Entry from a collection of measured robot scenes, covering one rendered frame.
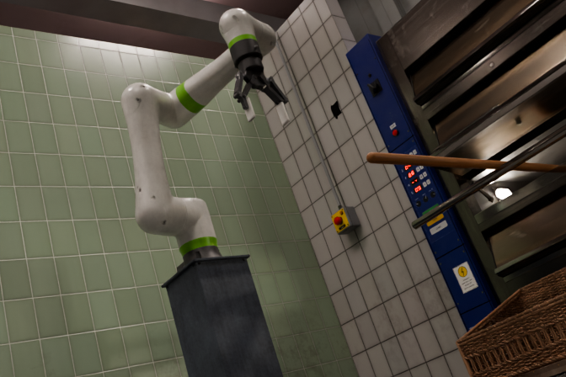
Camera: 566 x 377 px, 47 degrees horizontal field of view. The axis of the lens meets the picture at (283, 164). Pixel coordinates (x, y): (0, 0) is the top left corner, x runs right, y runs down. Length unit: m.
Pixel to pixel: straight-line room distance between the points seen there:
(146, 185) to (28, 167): 0.75
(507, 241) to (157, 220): 1.31
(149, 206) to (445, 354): 1.39
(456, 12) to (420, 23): 0.18
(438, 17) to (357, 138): 0.66
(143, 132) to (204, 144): 1.06
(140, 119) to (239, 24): 0.46
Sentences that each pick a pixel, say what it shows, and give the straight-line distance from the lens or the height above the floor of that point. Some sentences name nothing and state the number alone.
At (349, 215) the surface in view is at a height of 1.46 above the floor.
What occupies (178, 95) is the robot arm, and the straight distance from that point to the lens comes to 2.30.
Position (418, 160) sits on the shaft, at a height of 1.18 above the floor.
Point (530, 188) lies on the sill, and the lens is 2.53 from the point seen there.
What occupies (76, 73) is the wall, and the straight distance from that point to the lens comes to 3.10.
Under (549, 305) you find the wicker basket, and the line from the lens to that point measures 1.96.
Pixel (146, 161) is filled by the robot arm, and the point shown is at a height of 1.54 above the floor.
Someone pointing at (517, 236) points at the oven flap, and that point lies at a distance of 2.57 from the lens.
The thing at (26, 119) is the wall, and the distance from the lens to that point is 2.85.
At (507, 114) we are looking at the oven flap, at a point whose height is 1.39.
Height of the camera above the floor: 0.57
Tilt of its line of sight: 23 degrees up
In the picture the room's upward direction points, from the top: 20 degrees counter-clockwise
